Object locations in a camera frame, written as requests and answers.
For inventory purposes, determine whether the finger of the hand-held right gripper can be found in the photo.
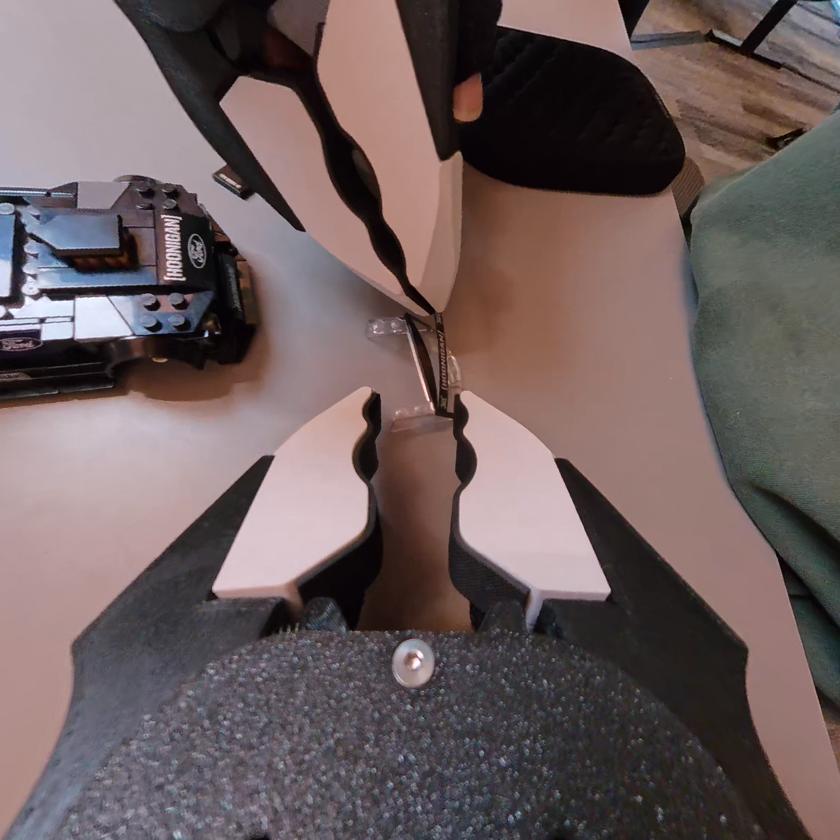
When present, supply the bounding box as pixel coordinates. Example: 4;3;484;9
307;0;466;315
218;74;435;314

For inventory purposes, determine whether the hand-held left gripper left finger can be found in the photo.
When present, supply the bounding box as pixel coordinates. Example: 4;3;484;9
212;386;384;616

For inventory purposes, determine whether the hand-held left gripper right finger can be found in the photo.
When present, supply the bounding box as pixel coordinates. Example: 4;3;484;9
448;390;613;630

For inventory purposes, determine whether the transparent lego windshield piece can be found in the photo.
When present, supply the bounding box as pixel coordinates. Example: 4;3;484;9
364;311;468;434

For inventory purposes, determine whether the black printed lego tile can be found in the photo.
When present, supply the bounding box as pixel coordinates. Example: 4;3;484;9
211;164;256;199

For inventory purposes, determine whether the black lego car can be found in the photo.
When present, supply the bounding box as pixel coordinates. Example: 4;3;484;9
0;174;258;408

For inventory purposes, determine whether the person's right hand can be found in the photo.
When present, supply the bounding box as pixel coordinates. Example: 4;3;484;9
453;71;485;124

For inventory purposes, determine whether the person's green sweater torso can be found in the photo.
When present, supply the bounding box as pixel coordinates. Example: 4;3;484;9
682;108;840;706

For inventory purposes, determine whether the black metal furniture frame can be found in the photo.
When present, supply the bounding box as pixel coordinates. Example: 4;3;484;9
620;0;798;70

